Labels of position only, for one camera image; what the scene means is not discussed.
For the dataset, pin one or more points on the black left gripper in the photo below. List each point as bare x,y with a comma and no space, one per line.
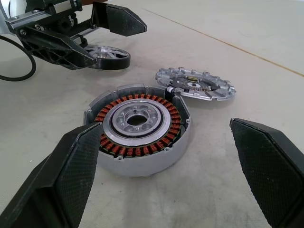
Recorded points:
59,21

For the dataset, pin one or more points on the black rotor with silver spokes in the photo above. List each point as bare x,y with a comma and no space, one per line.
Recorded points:
114,63

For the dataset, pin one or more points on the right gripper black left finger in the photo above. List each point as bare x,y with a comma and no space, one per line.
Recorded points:
71,178

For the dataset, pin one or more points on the silver finned motor cover plate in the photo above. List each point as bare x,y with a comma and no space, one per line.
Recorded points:
213,95

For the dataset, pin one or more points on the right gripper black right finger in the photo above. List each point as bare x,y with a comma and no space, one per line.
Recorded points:
268,171

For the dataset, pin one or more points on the silver stator housing copper coils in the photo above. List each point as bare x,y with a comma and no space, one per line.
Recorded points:
142,166

